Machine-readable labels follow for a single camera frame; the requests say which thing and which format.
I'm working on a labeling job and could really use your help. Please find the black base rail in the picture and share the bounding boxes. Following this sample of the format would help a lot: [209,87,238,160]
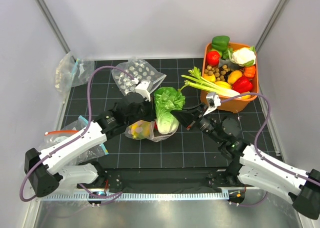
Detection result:
[84,167,245,194]

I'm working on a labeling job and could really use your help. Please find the yellow squash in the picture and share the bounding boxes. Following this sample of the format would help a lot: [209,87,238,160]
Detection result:
[203,74,232,89]

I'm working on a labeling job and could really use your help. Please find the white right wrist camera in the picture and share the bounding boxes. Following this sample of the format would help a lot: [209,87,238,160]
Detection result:
[204,92,221,116]

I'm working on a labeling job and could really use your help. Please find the blue-zipper bag front left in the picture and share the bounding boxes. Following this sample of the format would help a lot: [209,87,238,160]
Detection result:
[37,115,110,168]

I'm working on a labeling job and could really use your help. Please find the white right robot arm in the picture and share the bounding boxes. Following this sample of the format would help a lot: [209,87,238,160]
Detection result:
[171,103,320,220]

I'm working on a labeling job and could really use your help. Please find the yellow bell pepper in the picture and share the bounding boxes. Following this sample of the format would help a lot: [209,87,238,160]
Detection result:
[227,70,243,85]

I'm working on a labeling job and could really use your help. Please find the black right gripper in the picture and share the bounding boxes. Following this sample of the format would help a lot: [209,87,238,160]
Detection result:
[171,102,224,144]

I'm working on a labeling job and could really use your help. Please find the white-dotted zip bag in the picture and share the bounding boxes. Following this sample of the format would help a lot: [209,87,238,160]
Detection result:
[111,58,166,96]

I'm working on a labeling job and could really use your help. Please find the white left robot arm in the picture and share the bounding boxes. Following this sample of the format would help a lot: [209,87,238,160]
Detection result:
[24,92,156,197]

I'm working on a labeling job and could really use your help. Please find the yellow lemon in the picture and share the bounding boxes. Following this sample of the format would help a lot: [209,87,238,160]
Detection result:
[241,91,251,100]

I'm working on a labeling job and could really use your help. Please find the orange plastic basket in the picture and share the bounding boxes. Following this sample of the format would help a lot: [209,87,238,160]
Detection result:
[201,42,260,113]

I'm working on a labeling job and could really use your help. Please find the green lettuce cabbage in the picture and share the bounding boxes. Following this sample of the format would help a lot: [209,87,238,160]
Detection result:
[154,87,186,135]

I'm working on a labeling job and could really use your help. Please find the black grid cutting mat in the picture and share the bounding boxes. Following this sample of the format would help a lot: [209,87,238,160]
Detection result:
[59,58,276,169]

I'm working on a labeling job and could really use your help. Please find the green bell pepper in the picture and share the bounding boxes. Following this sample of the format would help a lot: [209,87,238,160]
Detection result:
[211,35,230,52]

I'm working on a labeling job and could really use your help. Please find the brown mushroom cluster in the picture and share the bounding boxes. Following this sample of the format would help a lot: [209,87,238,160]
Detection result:
[203,65,231,82]

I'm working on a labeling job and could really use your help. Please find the white cauliflower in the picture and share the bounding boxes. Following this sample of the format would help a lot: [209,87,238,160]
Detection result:
[230,46,257,67]

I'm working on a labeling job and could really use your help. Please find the pink-zipper zip bag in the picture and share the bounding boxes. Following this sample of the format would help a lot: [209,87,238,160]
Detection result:
[124,120,179,142]

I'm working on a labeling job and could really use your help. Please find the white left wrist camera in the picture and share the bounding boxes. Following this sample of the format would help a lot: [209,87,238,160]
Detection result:
[135,80,153,101]

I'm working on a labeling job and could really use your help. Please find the yellow banana bunch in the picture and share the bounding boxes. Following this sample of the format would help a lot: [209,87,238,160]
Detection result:
[130,121,150,140]

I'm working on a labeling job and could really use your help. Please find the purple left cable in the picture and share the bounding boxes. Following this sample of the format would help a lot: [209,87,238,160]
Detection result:
[19,65,140,201]

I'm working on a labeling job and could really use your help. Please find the red tomato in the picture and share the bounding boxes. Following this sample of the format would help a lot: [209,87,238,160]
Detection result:
[205,51,221,66]

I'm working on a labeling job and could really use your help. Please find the blue-zipper bag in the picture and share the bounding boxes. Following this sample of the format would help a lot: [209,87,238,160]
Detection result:
[37,115,110,168]
[54,52,95,102]

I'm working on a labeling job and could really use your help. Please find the blue-zipper bag back left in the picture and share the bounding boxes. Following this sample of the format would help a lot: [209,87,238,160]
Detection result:
[54,52,95,102]

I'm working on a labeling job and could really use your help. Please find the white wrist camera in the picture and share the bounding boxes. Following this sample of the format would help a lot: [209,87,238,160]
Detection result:
[204,92,221,116]
[135,80,153,101]

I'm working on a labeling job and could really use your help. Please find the green celery stalks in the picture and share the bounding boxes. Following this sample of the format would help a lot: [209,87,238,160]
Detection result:
[178,67,228,95]

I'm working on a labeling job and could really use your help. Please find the dark red round fruit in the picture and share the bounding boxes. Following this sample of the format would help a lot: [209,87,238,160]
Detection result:
[153,121,158,133]

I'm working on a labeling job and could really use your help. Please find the small orange pumpkin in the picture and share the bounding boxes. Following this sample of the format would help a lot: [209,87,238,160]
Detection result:
[243,65,256,79]

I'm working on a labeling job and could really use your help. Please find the red bell pepper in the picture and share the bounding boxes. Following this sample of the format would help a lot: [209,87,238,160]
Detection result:
[232,76,253,93]

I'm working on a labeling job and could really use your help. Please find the orange-zipper bag front left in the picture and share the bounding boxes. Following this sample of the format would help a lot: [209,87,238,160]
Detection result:
[42,129,78,148]

